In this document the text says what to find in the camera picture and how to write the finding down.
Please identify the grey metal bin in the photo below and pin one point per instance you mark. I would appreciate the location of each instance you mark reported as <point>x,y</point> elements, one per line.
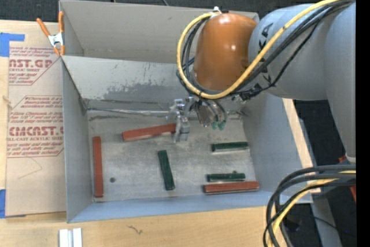
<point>138,162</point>

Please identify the brown cardboard board red print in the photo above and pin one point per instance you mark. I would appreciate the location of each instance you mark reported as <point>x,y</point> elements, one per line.
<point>34,176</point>

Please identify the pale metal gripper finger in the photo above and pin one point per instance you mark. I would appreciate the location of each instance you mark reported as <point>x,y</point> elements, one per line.
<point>179,108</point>
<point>182,131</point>

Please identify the dark green flat block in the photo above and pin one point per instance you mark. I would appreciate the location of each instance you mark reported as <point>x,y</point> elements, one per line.
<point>229,146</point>
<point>225,177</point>
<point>166,170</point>

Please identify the red-brown flat block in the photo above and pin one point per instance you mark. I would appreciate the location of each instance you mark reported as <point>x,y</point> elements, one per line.
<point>98,167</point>
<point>231,187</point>
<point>147,132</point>

